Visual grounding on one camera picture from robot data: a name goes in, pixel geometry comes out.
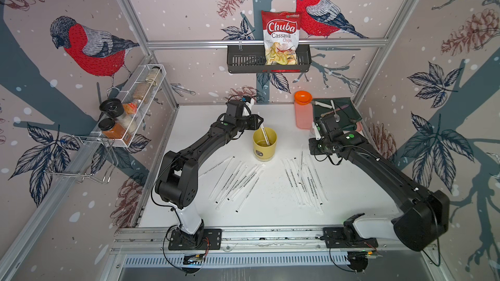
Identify fifteenth straw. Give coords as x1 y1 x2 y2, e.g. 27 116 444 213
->
199 157 233 178

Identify wooden spoon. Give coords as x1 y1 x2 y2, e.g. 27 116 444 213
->
320 105 350 117

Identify white handle knife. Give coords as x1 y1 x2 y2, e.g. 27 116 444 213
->
312 100 333 109

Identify fourteenth straw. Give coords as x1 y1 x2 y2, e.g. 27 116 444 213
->
235 170 265 213

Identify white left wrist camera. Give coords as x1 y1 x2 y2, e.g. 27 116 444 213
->
242 96 255 117

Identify Chuba cassava chips bag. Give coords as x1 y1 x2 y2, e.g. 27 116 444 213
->
261 11 302 65

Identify twelfth straw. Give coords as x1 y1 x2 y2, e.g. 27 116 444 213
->
299 162 323 213

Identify yellow straw cup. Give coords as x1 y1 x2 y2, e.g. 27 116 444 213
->
253 127 277 162

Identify white wire spice rack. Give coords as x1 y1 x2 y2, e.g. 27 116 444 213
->
78 64 165 148

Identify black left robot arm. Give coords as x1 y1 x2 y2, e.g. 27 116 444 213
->
154 96 264 249

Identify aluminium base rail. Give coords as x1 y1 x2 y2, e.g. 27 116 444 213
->
112 224 415 270

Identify bundle wrapped straws in cup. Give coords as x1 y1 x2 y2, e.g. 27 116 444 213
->
260 124 271 146

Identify black wall basket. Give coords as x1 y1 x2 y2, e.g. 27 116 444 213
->
227 45 312 74

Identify orange spice jar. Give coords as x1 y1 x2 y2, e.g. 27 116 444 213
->
98 118 131 142

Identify thirteenth straw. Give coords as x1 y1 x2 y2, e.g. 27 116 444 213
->
299 150 305 186

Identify black lid spice jar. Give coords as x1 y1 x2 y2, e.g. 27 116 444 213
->
99 98 125 118

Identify orange bowl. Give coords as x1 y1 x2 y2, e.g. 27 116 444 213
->
294 91 313 105

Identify eleventh straw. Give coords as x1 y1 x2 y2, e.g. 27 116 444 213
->
308 156 328 202

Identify metal spoon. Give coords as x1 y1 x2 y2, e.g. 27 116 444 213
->
330 100 340 123

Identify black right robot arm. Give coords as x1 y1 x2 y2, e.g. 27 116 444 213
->
309 115 450 252

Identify green mat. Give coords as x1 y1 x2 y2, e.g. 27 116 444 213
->
312 97 361 126

